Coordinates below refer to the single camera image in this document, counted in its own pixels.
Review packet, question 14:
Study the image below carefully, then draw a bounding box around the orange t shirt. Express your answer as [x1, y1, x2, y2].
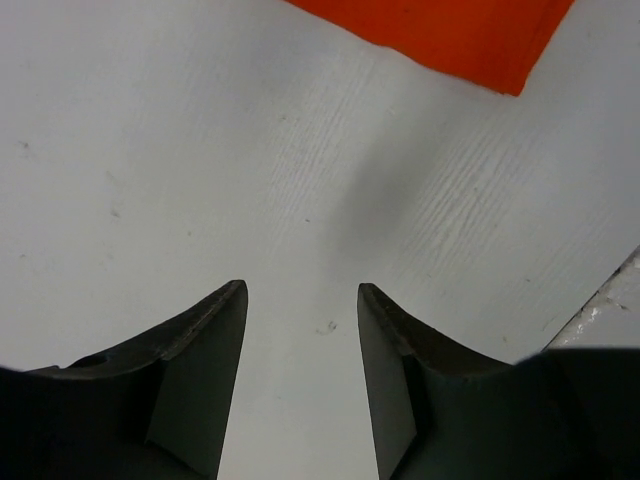
[292, 0, 573, 96]

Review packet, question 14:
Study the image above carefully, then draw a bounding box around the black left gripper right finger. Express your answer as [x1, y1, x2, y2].
[357, 283, 639, 479]

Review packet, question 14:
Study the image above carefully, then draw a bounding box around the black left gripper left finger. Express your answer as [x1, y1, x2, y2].
[1, 280, 248, 479]

